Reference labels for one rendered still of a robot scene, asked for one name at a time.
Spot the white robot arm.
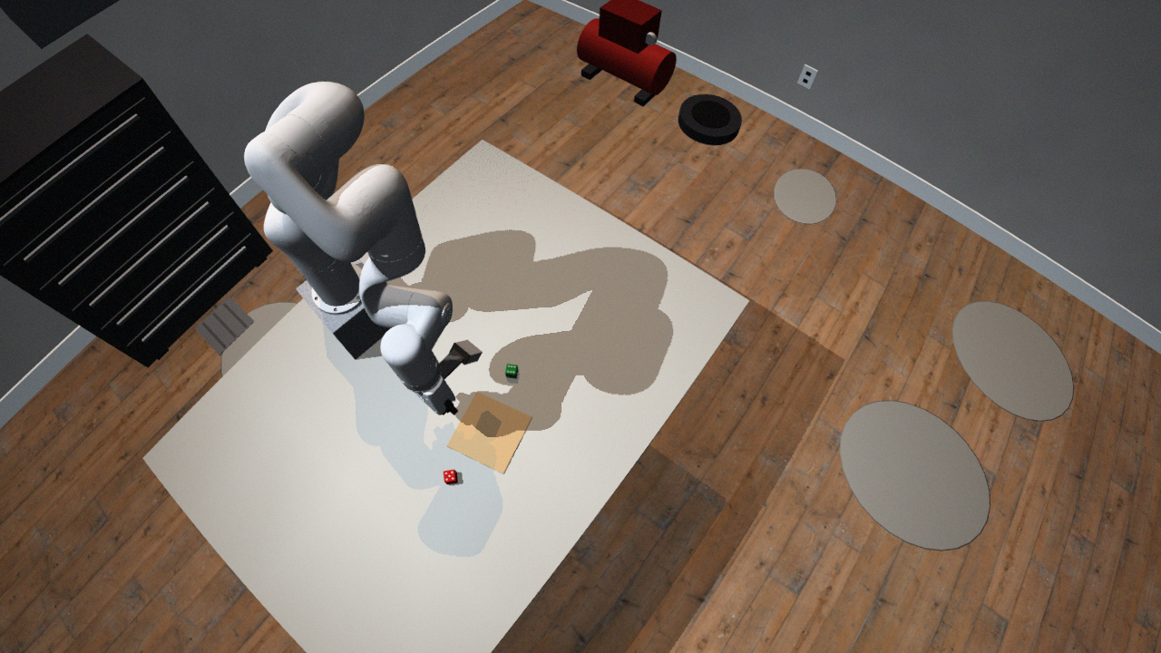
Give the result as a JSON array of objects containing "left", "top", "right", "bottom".
[{"left": 244, "top": 82, "right": 482, "bottom": 392}]

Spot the tan flat mat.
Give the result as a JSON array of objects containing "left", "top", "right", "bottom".
[{"left": 447, "top": 392, "right": 532, "bottom": 473}]

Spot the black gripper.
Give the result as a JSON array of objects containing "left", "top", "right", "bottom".
[{"left": 409, "top": 368, "right": 457, "bottom": 415}]

